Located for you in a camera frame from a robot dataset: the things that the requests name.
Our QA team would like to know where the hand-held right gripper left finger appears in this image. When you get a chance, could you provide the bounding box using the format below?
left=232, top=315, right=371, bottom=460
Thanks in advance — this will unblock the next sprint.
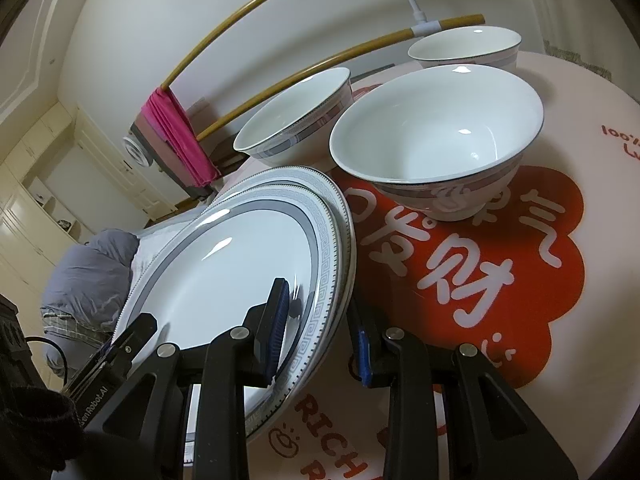
left=82, top=277, right=292, bottom=480

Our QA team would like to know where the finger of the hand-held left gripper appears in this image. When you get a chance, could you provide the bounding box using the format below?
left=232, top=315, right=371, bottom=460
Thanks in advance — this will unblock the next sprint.
left=107, top=311, right=159, bottom=370
left=65, top=339, right=117, bottom=394

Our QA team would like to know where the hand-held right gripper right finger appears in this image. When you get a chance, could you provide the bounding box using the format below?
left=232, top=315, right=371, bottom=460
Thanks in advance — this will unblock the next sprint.
left=345, top=297, right=581, bottom=480

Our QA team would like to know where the white bowl grey band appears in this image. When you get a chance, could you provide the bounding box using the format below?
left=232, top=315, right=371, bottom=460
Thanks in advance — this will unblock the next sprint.
left=328, top=64, right=545, bottom=223
left=233, top=66, right=354, bottom=173
left=407, top=25, right=522, bottom=73

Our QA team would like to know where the person's left forearm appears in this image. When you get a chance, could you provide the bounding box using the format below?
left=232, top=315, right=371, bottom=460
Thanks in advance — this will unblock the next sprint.
left=0, top=384, right=166, bottom=480

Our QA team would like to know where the grey pillow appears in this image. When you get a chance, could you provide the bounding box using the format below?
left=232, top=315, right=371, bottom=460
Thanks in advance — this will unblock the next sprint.
left=39, top=228, right=141, bottom=333

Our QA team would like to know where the white bed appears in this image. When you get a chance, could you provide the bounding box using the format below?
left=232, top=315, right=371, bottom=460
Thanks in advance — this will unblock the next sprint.
left=40, top=200, right=221, bottom=386

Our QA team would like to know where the cream wardrobe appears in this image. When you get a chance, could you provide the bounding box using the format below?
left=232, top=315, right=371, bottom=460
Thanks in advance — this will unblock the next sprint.
left=0, top=100, right=178, bottom=311

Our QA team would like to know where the white round disc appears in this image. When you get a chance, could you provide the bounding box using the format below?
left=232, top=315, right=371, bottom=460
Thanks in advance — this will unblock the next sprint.
left=122, top=135, right=151, bottom=167

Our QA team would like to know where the pink towel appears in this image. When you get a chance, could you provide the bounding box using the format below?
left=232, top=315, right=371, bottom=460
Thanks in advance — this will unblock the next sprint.
left=141, top=87, right=222, bottom=186

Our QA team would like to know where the round pink printed table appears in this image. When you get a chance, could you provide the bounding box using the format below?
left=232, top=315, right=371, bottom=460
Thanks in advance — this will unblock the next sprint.
left=185, top=50, right=640, bottom=480

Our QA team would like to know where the cream curtain with lace trim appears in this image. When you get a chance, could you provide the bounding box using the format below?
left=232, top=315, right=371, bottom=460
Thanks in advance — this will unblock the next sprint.
left=542, top=37, right=640, bottom=88

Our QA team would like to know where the black cable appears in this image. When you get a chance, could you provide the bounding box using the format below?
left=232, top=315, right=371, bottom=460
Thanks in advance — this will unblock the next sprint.
left=25, top=335, right=69, bottom=387

